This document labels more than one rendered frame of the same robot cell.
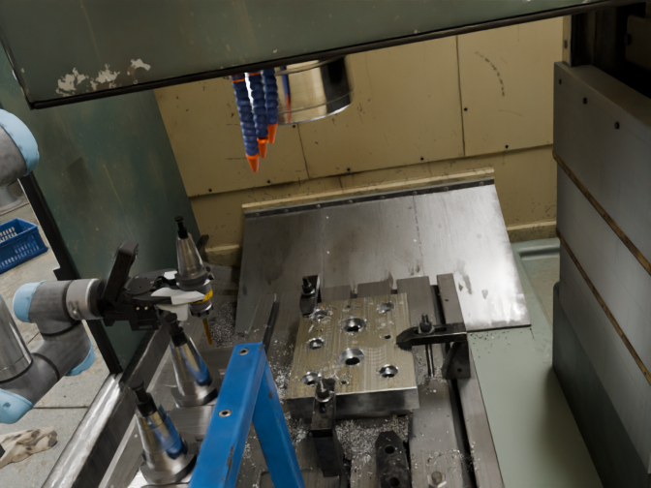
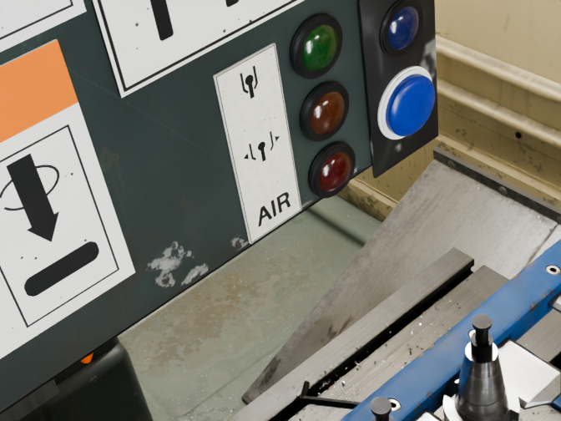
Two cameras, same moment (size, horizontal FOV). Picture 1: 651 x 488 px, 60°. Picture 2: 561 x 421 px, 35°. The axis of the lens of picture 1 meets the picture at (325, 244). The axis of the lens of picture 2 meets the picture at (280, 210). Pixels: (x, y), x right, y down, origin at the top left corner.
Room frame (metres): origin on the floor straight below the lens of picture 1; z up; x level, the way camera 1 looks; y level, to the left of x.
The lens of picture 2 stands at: (0.87, 0.45, 1.85)
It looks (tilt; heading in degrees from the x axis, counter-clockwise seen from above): 40 degrees down; 227
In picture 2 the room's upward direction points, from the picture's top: 10 degrees counter-clockwise
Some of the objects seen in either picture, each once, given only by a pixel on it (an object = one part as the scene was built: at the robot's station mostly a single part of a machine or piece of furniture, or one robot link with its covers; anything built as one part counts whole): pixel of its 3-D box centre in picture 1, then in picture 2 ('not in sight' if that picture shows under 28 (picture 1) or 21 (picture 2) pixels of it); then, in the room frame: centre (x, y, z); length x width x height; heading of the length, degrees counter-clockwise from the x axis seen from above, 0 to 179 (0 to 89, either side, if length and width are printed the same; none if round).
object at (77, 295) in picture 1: (88, 300); not in sight; (0.91, 0.45, 1.18); 0.08 x 0.05 x 0.08; 170
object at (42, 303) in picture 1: (50, 302); not in sight; (0.93, 0.53, 1.18); 0.11 x 0.08 x 0.09; 80
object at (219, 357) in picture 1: (209, 361); not in sight; (0.61, 0.18, 1.21); 0.07 x 0.05 x 0.01; 80
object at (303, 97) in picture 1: (294, 68); not in sight; (0.83, -0.01, 1.52); 0.16 x 0.16 x 0.12
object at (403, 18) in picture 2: not in sight; (401, 27); (0.58, 0.25, 1.66); 0.02 x 0.01 x 0.02; 170
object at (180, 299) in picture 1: (180, 306); not in sight; (0.85, 0.27, 1.16); 0.09 x 0.03 x 0.06; 67
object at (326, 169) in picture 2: not in sight; (334, 170); (0.62, 0.24, 1.61); 0.02 x 0.01 x 0.02; 170
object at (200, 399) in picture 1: (199, 390); not in sight; (0.56, 0.19, 1.21); 0.06 x 0.06 x 0.03
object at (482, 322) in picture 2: (141, 395); (482, 336); (0.45, 0.21, 1.31); 0.02 x 0.02 x 0.03
